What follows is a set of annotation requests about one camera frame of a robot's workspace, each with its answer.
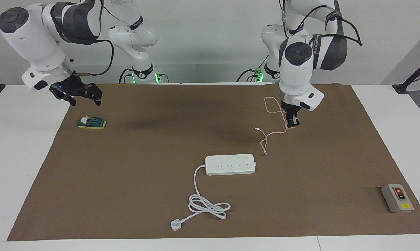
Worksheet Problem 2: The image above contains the black base cable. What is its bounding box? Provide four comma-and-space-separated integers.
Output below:
119, 68, 134, 84
236, 66, 263, 83

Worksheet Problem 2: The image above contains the pink charging cable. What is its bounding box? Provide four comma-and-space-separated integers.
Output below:
255, 97, 294, 155

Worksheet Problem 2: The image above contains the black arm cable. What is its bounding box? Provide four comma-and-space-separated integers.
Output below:
283, 0, 363, 46
72, 0, 127, 76

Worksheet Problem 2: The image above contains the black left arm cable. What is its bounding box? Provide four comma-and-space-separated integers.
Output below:
283, 0, 363, 46

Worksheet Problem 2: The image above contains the green knife switch block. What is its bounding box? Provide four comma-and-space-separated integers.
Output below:
77, 116, 107, 130

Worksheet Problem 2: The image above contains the grey on-off switch box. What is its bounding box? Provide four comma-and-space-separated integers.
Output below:
381, 184, 414, 213

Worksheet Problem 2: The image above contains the brown table mat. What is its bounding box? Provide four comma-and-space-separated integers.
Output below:
7, 83, 420, 241

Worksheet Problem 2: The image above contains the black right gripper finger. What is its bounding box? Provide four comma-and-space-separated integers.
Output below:
82, 83, 103, 106
55, 91, 76, 106

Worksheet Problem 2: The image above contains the black slanted stand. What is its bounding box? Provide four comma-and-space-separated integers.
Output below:
393, 56, 420, 94

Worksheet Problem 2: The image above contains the white power strip with cord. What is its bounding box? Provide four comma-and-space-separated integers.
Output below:
171, 154, 256, 231

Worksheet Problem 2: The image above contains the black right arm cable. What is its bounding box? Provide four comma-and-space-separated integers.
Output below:
72, 0, 127, 76

